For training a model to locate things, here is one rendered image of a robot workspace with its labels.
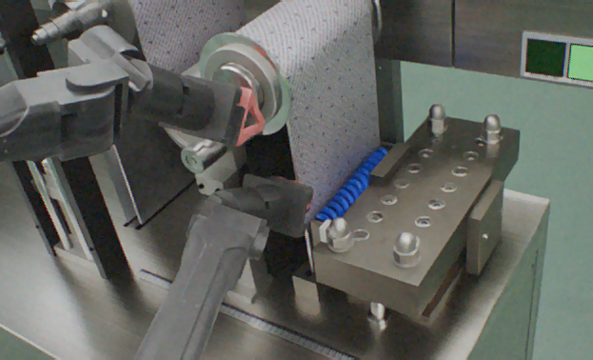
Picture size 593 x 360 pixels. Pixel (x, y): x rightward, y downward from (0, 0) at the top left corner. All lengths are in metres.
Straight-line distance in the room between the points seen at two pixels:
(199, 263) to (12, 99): 0.22
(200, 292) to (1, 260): 0.79
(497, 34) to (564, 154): 1.94
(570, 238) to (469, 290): 1.52
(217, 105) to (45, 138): 0.21
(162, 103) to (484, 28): 0.55
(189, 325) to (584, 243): 2.10
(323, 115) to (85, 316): 0.51
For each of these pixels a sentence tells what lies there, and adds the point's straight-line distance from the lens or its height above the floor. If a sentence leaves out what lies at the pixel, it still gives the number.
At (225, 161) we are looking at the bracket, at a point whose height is 1.15.
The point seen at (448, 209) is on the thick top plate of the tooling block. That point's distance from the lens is 0.99.
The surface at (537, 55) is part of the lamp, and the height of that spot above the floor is 1.19.
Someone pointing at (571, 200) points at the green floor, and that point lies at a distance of 2.73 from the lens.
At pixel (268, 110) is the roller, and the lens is 0.87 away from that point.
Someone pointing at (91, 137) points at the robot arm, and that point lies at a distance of 0.68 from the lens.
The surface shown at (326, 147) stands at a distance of 0.98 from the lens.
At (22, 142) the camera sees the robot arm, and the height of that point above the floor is 1.36.
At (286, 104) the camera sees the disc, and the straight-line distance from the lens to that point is 0.86.
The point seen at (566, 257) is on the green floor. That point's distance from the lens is 2.48.
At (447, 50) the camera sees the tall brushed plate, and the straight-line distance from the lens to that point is 1.10.
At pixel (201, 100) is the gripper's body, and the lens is 0.75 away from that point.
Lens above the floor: 1.65
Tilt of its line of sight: 35 degrees down
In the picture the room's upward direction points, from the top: 10 degrees counter-clockwise
